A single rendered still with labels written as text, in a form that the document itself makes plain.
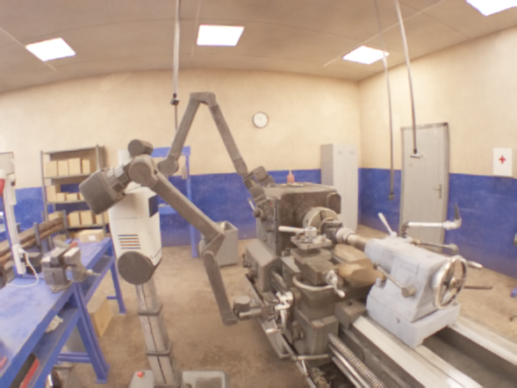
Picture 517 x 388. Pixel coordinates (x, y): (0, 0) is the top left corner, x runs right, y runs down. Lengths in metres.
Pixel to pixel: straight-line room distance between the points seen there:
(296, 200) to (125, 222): 1.27
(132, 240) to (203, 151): 4.11
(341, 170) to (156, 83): 3.94
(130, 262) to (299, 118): 4.96
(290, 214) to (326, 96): 4.38
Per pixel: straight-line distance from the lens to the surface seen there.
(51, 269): 1.83
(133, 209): 1.06
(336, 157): 5.39
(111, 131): 5.31
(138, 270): 1.15
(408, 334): 1.17
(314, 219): 1.83
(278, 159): 5.41
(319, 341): 1.38
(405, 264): 1.19
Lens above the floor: 1.56
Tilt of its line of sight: 7 degrees down
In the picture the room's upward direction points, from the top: 2 degrees counter-clockwise
